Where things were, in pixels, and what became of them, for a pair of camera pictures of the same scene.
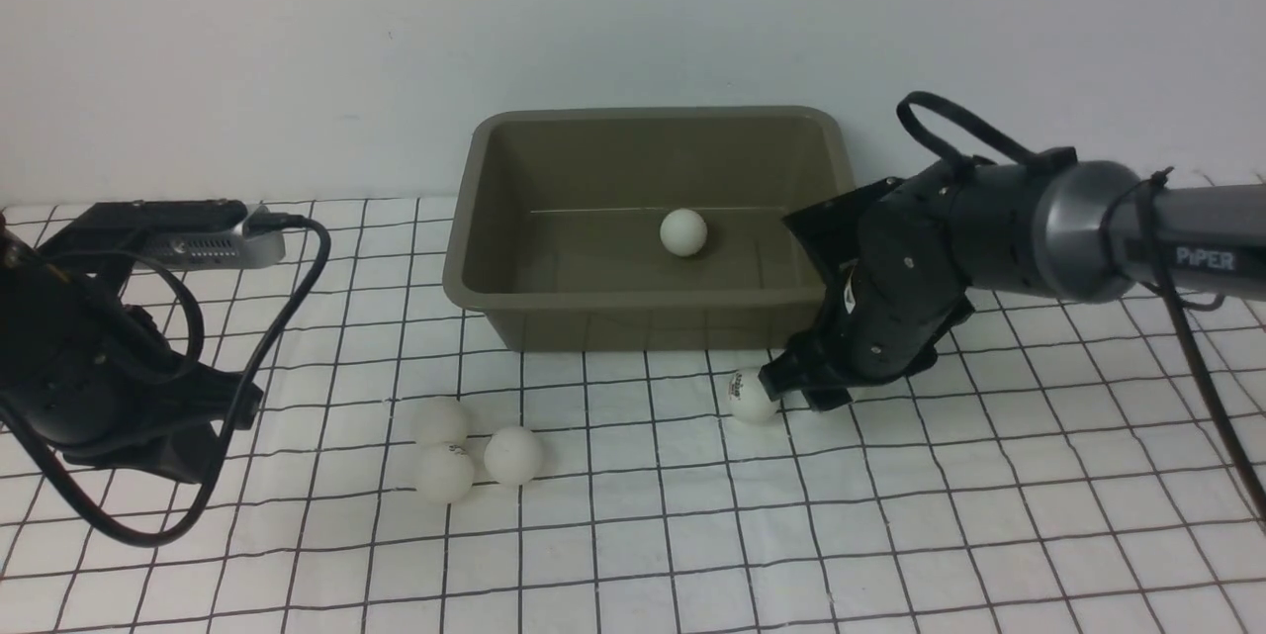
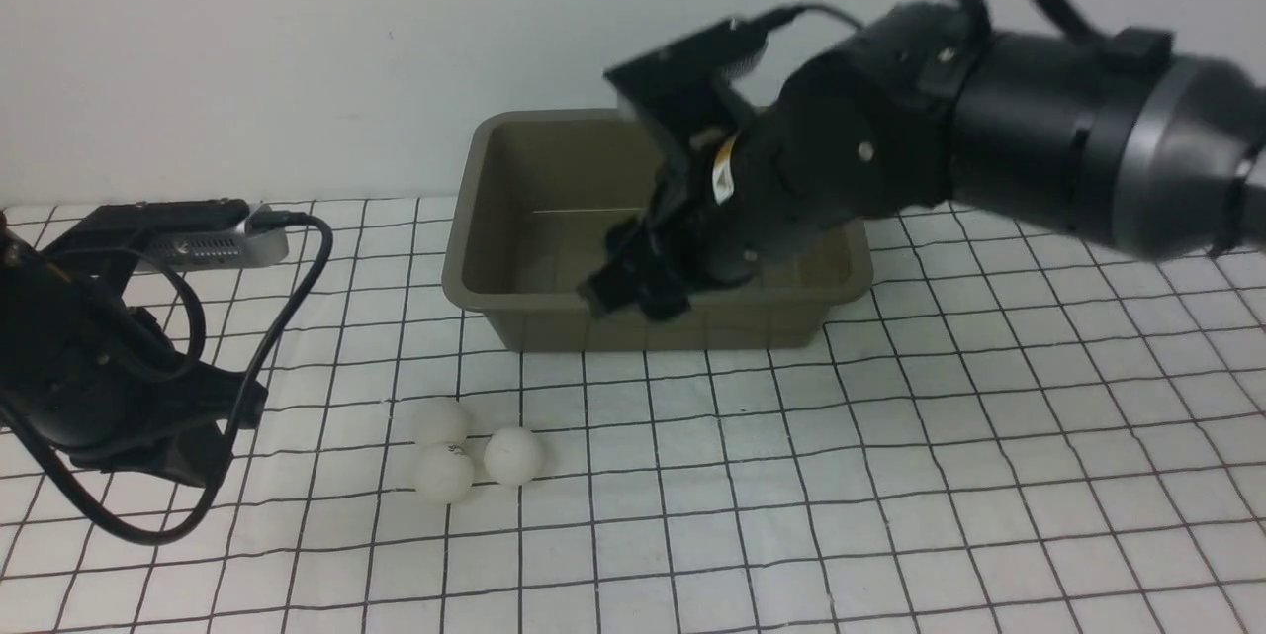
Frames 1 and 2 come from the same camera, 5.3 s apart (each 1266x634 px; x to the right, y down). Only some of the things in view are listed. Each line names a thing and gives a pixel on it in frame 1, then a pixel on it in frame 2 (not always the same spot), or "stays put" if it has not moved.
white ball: (512, 455) stays put
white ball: (445, 474) stays put
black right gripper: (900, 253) → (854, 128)
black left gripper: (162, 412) stays put
